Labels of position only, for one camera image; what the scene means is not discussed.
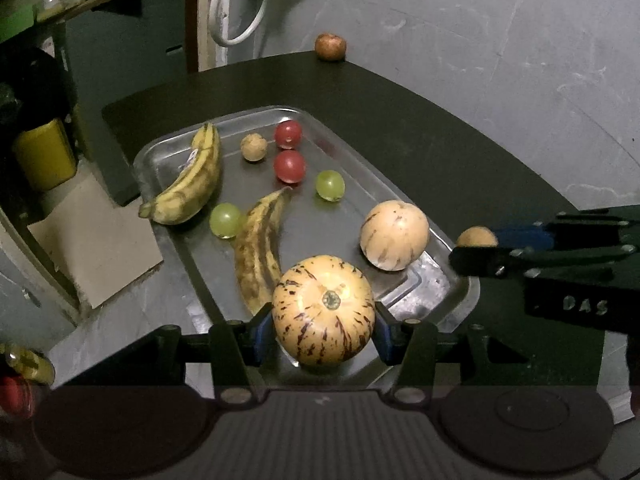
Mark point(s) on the wooden shelf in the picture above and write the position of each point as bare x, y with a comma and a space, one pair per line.
90, 5

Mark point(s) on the brown longan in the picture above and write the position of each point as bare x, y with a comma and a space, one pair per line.
475, 237
254, 147

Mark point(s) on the dark grey cabinet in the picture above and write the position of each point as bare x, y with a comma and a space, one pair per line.
130, 50

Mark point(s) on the green panel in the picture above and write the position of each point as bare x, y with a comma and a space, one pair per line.
15, 30

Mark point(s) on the yellow plastic container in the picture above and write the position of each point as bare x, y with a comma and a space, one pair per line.
44, 155

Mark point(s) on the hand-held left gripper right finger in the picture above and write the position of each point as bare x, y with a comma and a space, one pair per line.
385, 335

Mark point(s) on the black bag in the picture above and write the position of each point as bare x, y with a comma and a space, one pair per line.
30, 80

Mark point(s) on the pale pepino melon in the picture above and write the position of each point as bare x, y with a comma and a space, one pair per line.
395, 235

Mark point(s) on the cardboard sheet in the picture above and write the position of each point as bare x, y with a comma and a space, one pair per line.
100, 245

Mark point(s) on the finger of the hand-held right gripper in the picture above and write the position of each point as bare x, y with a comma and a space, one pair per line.
520, 236
500, 260

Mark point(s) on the dark spotted banana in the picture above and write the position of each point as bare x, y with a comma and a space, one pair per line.
257, 255

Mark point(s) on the green grape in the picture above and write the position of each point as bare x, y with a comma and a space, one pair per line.
225, 220
330, 185

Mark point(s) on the red cherry tomato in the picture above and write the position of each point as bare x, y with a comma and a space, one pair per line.
288, 134
289, 166

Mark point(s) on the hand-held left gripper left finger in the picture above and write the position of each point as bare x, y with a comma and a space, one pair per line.
260, 332

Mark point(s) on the metal tray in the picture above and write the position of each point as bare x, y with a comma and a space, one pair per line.
320, 230

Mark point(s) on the yellow banana with sticker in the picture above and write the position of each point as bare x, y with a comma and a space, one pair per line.
190, 185

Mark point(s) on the heavily striped pepino melon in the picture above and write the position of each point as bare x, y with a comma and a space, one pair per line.
323, 310

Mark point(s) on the brownish red apple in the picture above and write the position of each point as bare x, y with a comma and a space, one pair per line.
330, 47

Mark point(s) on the brown wooden post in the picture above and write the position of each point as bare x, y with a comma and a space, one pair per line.
192, 15

